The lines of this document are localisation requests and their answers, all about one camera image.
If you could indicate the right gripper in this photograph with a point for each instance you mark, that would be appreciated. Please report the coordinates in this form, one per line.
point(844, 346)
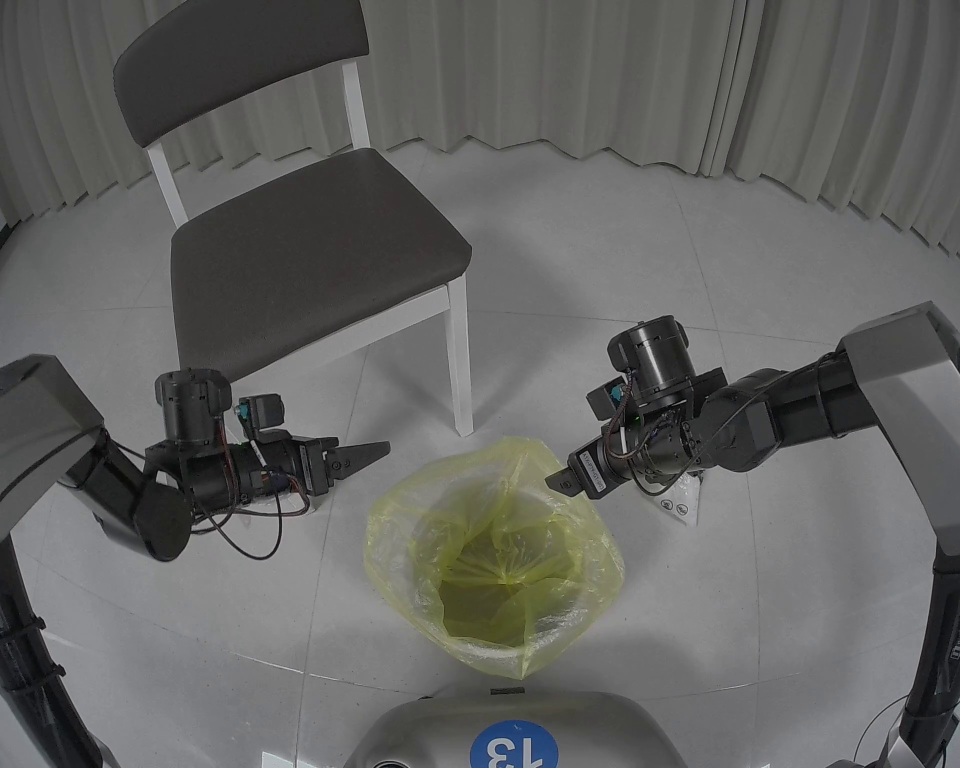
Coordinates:
point(637, 457)

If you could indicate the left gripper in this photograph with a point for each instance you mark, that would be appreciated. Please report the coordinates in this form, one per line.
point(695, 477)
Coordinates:
point(285, 472)

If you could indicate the yellow plastic bag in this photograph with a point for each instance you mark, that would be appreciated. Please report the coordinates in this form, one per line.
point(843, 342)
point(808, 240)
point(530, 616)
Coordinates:
point(397, 540)

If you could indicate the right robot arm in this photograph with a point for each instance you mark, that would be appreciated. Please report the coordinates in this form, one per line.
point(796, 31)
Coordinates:
point(787, 412)

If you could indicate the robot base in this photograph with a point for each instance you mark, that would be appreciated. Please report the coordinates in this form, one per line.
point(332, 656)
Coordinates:
point(517, 727)

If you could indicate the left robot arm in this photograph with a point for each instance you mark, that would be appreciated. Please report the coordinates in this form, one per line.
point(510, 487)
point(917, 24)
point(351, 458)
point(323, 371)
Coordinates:
point(127, 495)

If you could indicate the clear printed wrapper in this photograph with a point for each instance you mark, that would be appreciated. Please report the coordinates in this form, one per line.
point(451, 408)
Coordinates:
point(686, 504)

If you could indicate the grey and white chair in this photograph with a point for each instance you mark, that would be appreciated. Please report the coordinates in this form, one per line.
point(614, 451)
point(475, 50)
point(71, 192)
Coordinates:
point(300, 262)

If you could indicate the cream curtain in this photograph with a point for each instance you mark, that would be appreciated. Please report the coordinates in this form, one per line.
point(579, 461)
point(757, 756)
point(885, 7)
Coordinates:
point(840, 90)
point(525, 67)

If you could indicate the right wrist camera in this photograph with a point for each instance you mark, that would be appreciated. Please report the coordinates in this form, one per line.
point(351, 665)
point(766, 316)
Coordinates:
point(607, 399)

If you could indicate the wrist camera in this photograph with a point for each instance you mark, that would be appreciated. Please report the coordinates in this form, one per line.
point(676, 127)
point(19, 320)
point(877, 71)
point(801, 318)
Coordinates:
point(262, 414)
point(607, 399)

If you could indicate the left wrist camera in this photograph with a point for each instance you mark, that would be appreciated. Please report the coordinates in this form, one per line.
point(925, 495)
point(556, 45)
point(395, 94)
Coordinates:
point(262, 414)

